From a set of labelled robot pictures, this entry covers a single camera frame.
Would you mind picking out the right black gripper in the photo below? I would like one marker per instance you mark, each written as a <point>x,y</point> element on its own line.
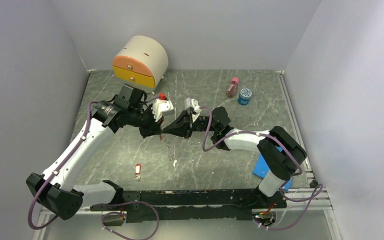
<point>182,127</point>

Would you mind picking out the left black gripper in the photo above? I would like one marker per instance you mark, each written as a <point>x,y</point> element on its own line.
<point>154,127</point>

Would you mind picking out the key with red label fob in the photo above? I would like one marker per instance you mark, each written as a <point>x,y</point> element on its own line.
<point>137,172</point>

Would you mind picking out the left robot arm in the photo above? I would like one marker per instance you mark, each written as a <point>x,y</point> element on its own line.
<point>56,189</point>

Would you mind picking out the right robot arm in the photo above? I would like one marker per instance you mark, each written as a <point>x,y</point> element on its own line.
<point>281,153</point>

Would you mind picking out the round beige drawer box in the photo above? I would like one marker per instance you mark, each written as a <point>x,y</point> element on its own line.
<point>142,62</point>

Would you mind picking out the pink capped brown vial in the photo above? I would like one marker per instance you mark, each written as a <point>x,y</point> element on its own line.
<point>232,87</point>

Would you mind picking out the blue round tin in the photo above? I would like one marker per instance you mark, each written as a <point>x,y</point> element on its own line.
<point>244,96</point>

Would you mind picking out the blue foam sheet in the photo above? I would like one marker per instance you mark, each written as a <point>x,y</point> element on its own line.
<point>261,169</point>

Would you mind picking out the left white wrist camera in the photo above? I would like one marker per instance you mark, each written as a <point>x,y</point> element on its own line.
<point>162,107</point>

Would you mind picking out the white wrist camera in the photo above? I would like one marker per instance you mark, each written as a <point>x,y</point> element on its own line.
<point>162,107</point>
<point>192,106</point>

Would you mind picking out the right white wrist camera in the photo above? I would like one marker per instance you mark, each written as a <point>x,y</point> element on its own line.
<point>192,106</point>

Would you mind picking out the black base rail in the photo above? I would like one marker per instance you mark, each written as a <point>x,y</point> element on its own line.
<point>204,204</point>

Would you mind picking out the aluminium frame rail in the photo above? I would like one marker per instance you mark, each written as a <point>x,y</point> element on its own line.
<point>296,199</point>

